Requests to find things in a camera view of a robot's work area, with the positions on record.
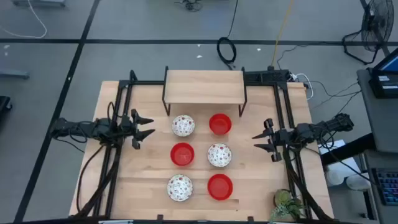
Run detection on white round container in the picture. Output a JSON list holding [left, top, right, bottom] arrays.
[[346, 174, 371, 191], [325, 169, 345, 187]]

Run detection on white floor cable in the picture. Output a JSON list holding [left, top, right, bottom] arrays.
[[0, 0, 48, 40]]

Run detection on white power cable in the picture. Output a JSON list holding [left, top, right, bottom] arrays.
[[292, 73, 315, 101]]

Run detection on yellow hanging cable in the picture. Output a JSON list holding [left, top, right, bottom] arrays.
[[271, 0, 295, 68]]

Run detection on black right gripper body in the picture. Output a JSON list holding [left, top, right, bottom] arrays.
[[264, 118, 295, 162]]

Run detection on black floor fan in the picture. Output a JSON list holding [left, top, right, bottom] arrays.
[[341, 0, 396, 66]]

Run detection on dark grey desk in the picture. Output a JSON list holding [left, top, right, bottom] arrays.
[[362, 149, 398, 224]]

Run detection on red plastic mini bowl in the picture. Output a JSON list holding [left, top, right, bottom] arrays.
[[206, 173, 234, 201], [208, 113, 233, 136], [170, 142, 195, 167]]

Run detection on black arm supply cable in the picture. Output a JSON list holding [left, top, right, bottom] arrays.
[[76, 144, 106, 215]]

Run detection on black chair base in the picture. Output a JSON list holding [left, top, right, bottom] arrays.
[[0, 95, 13, 113]]

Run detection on black aluminium extrusion frame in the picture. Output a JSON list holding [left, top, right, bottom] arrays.
[[74, 67, 335, 224]]

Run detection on green bowl floral inside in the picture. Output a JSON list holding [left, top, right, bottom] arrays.
[[166, 174, 194, 202], [206, 142, 233, 168], [171, 114, 196, 138]]

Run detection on small potted green plant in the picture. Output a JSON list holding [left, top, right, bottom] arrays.
[[269, 189, 307, 223]]

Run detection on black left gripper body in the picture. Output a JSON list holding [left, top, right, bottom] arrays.
[[119, 108, 141, 150]]

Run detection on black coiled hanging cable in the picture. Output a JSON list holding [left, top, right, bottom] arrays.
[[216, 0, 239, 71]]

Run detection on black desk leg bar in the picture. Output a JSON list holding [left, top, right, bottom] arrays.
[[320, 133, 374, 166]]

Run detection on black laptop computer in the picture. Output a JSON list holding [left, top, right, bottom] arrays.
[[368, 46, 398, 100]]

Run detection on wooden shelf riser black legs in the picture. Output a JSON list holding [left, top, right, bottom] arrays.
[[161, 65, 248, 118]]

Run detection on black cable bundle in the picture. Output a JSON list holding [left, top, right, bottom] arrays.
[[174, 0, 203, 13]]

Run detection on black vented control box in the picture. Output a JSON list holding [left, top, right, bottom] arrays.
[[243, 68, 290, 84]]

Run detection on grey metal floor foot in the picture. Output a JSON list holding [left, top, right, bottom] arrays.
[[0, 68, 30, 80], [11, 0, 67, 7]]

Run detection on black backlit keyboard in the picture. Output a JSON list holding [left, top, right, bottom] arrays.
[[371, 167, 398, 207]]

